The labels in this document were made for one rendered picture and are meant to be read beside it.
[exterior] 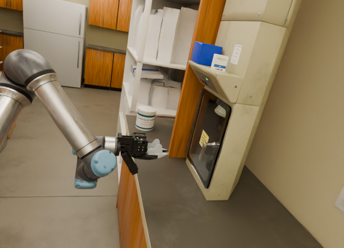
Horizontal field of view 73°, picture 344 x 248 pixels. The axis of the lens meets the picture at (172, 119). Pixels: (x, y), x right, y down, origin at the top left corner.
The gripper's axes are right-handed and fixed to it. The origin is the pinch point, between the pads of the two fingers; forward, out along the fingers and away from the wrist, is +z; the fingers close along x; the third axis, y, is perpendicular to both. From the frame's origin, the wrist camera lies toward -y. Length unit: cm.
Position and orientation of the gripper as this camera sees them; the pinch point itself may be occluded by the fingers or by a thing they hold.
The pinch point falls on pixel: (164, 153)
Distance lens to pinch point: 97.9
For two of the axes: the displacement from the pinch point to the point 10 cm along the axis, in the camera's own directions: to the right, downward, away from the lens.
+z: 9.5, 0.9, 3.1
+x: -2.5, -3.8, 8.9
